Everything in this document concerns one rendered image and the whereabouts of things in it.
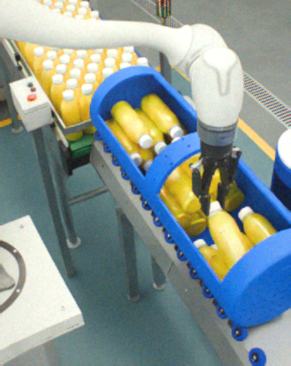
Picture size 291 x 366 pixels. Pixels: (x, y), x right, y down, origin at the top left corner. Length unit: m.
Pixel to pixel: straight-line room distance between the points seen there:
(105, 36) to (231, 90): 0.27
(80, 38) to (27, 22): 0.11
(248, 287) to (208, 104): 0.42
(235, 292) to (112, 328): 1.35
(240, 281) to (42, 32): 0.68
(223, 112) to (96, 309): 1.66
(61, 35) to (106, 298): 1.80
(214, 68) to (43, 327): 0.72
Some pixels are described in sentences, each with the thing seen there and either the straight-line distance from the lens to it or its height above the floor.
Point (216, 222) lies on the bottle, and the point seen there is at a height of 1.18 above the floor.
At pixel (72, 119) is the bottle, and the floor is 1.00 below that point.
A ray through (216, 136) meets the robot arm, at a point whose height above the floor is 1.45.
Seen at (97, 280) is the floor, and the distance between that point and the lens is 2.68.
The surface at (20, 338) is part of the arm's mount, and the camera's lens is 1.32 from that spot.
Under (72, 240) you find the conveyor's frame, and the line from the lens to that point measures 2.80.
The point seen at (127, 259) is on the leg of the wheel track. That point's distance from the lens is 2.31.
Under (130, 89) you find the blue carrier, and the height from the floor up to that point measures 1.14.
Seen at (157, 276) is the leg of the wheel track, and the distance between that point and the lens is 2.52.
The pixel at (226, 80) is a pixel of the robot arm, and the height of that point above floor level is 1.59.
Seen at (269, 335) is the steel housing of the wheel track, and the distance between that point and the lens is 1.45.
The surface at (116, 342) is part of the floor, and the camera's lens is 2.48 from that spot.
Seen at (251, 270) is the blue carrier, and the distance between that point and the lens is 1.21.
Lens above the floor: 2.17
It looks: 43 degrees down
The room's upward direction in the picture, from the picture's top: 4 degrees counter-clockwise
